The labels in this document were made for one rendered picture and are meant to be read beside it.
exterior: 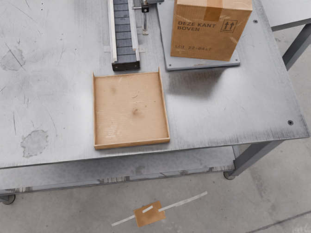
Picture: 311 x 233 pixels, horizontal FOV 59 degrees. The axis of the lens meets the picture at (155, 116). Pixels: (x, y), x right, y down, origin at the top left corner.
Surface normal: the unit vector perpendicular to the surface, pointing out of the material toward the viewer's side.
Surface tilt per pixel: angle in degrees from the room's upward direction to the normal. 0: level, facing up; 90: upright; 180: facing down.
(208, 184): 0
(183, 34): 90
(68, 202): 0
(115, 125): 0
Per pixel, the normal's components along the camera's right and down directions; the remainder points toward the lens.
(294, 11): 0.03, -0.42
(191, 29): -0.08, 0.90
